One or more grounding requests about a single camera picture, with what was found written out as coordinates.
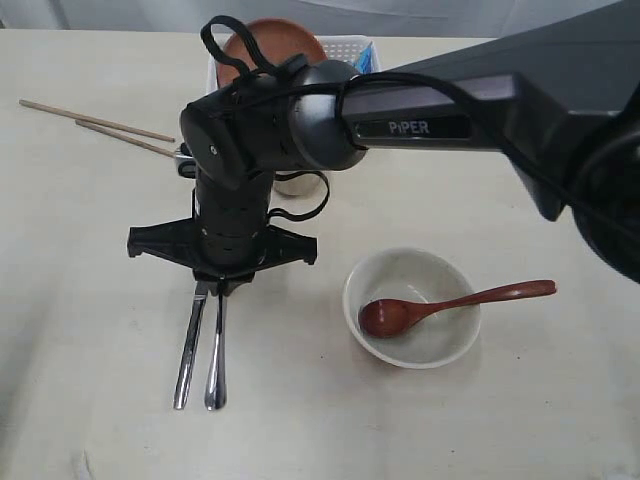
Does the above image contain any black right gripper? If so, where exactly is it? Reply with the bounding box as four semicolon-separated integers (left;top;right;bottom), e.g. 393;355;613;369
127;189;318;295

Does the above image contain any steel cup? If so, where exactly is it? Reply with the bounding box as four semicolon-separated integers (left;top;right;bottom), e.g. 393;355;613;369
273;172;323;198

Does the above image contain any steel table knife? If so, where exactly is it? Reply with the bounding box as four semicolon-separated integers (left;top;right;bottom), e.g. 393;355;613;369
173;281;209;410

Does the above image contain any wooden chopstick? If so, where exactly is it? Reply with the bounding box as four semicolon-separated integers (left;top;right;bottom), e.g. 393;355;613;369
75;120;175;158
18;99;175;143

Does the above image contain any steel fork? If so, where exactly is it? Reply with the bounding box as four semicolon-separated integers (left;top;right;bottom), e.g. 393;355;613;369
204;293;227;411

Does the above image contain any brown wooden spoon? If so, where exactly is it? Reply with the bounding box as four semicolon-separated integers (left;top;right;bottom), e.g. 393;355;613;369
358;280;557;338

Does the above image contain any brown wooden plate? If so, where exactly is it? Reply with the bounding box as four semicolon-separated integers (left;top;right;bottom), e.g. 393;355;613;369
215;18;328;88

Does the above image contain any white perforated plastic basket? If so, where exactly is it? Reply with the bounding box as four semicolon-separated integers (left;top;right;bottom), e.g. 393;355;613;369
204;34;381;96

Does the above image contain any blue snack packet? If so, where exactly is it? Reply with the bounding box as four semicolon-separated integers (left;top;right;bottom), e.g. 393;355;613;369
354;42;376;74

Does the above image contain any grey ceramic bowl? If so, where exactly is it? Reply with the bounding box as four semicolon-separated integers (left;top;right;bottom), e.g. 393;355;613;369
342;247;481;369

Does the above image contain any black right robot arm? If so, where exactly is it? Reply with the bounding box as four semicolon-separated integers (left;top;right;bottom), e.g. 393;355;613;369
127;1;639;291

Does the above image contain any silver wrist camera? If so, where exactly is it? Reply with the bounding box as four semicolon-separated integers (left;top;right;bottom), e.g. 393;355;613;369
173;143;196;179

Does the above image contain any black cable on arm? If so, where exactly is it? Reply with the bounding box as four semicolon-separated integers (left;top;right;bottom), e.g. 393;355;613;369
199;14;640;241

